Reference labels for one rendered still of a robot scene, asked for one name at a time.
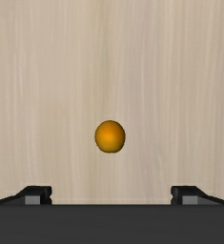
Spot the orange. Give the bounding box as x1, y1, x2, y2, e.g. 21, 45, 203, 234
94, 119, 127, 154

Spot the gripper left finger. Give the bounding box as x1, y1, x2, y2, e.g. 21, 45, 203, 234
0, 185, 53, 206

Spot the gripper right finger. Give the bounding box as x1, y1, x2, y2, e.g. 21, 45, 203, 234
170, 185, 224, 206

